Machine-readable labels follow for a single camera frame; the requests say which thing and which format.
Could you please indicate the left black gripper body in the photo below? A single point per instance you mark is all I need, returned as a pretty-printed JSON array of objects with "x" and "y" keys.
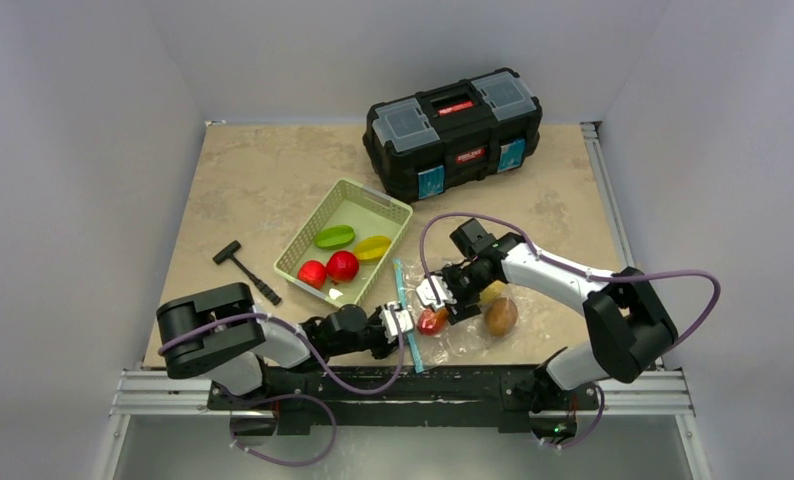
[{"x": 373, "y": 336}]

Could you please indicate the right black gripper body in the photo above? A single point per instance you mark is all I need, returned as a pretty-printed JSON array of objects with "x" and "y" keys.
[{"x": 455, "y": 291}]

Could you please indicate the red yellow fake peach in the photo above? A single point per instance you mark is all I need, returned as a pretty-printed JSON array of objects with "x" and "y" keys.
[{"x": 431, "y": 322}]

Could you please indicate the clear zip bag blue seal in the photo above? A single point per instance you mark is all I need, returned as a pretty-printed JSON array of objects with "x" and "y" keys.
[{"x": 532, "y": 339}]

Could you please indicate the red fake apple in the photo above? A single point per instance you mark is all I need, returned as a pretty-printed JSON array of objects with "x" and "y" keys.
[{"x": 342, "y": 267}]

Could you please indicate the yellow fake fruit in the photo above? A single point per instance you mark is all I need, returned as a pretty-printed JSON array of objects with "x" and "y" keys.
[{"x": 372, "y": 249}]

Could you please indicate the red fake strawberry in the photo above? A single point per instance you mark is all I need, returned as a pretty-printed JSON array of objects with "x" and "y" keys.
[{"x": 313, "y": 273}]

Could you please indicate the green fake fruit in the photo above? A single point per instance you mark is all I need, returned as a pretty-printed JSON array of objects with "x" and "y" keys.
[{"x": 335, "y": 237}]

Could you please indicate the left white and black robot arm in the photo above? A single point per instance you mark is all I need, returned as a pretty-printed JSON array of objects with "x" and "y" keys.
[{"x": 222, "y": 335}]

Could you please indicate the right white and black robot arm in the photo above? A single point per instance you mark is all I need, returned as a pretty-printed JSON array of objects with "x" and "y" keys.
[{"x": 628, "y": 326}]

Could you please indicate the yellow fake lemon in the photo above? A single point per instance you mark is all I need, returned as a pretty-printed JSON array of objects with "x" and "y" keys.
[{"x": 492, "y": 292}]

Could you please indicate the brown fake potato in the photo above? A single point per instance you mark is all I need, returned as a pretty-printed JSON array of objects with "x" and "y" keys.
[{"x": 500, "y": 317}]

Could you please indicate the light green perforated plastic basket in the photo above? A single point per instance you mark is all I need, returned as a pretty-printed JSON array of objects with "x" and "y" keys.
[{"x": 369, "y": 213}]

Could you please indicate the black toolbox with clear lids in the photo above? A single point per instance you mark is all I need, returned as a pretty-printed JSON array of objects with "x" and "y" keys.
[{"x": 435, "y": 140}]

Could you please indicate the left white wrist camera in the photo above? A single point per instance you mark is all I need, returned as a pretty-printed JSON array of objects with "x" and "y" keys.
[{"x": 396, "y": 320}]

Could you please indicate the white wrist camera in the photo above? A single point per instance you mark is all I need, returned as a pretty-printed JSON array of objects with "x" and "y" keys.
[
  {"x": 396, "y": 320},
  {"x": 433, "y": 293}
]

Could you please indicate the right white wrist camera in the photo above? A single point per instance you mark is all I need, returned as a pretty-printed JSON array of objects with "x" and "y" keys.
[{"x": 433, "y": 293}]

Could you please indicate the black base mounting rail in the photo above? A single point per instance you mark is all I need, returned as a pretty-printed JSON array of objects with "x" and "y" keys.
[{"x": 508, "y": 398}]

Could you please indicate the black T-handle tool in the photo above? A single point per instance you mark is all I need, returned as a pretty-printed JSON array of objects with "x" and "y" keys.
[{"x": 228, "y": 253}]

